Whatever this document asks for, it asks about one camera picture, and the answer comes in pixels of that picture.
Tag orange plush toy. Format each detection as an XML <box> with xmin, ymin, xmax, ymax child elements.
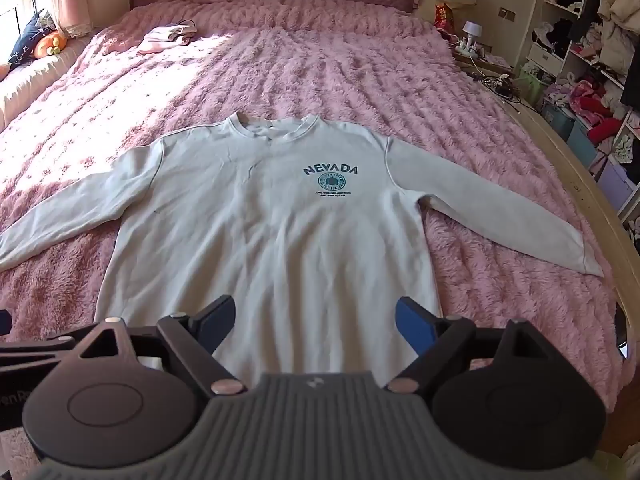
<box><xmin>32</xmin><ymin>30</ymin><xmax>68</xmax><ymax>58</ymax></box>

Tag white open wardrobe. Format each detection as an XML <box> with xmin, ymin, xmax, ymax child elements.
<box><xmin>520</xmin><ymin>0</ymin><xmax>640</xmax><ymax>221</ymax></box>

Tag beige coat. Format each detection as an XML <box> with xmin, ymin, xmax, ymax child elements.
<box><xmin>597</xmin><ymin>0</ymin><xmax>640</xmax><ymax>66</ymax></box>

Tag purple storage bin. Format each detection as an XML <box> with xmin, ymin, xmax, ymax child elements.
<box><xmin>597</xmin><ymin>157</ymin><xmax>638</xmax><ymax>216</ymax></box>

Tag pink fluffy blanket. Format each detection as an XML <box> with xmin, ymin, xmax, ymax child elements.
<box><xmin>0</xmin><ymin>0</ymin><xmax>631</xmax><ymax>480</ymax></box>

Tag wooden bed frame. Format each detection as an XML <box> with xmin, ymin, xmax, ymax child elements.
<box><xmin>452</xmin><ymin>50</ymin><xmax>640</xmax><ymax>311</ymax></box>

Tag dark blue pillow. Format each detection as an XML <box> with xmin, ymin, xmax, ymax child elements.
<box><xmin>7</xmin><ymin>10</ymin><xmax>56</xmax><ymax>68</ymax></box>

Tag white table lamp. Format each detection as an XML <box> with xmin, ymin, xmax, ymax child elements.
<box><xmin>460</xmin><ymin>21</ymin><xmax>483</xmax><ymax>53</ymax></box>

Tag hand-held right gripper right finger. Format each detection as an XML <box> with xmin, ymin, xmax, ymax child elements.
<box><xmin>385</xmin><ymin>296</ymin><xmax>556</xmax><ymax>395</ymax></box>

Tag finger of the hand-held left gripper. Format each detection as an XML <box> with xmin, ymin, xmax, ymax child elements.
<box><xmin>0</xmin><ymin>339</ymin><xmax>77</xmax><ymax>362</ymax></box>

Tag blue storage bin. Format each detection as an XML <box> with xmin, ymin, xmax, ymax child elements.
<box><xmin>540</xmin><ymin>102</ymin><xmax>598</xmax><ymax>161</ymax></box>

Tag white power strip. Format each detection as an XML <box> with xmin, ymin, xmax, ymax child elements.
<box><xmin>452</xmin><ymin>42</ymin><xmax>493</xmax><ymax>58</ymax></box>

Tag black jacket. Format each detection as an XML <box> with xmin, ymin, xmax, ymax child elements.
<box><xmin>567</xmin><ymin>0</ymin><xmax>608</xmax><ymax>56</ymax></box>

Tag pile of pink clothes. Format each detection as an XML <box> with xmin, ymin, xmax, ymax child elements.
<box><xmin>542</xmin><ymin>75</ymin><xmax>626</xmax><ymax>146</ymax></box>

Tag green storage bin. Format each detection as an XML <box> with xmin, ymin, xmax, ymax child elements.
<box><xmin>517</xmin><ymin>62</ymin><xmax>546</xmax><ymax>106</ymax></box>

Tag white printed sweatshirt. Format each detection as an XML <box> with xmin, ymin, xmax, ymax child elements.
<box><xmin>0</xmin><ymin>112</ymin><xmax>606</xmax><ymax>386</ymax></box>

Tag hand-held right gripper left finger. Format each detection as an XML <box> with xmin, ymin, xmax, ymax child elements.
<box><xmin>75</xmin><ymin>296</ymin><xmax>248</xmax><ymax>396</ymax></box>

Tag cream window seat cushion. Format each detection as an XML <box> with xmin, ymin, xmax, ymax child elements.
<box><xmin>0</xmin><ymin>37</ymin><xmax>88</xmax><ymax>128</ymax></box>

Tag tangle of black cables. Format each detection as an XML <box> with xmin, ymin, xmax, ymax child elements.
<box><xmin>470</xmin><ymin>72</ymin><xmax>521</xmax><ymax>101</ymax></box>

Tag folded pink and white clothes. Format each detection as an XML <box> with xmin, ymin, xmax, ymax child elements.
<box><xmin>137</xmin><ymin>22</ymin><xmax>198</xmax><ymax>55</ymax></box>

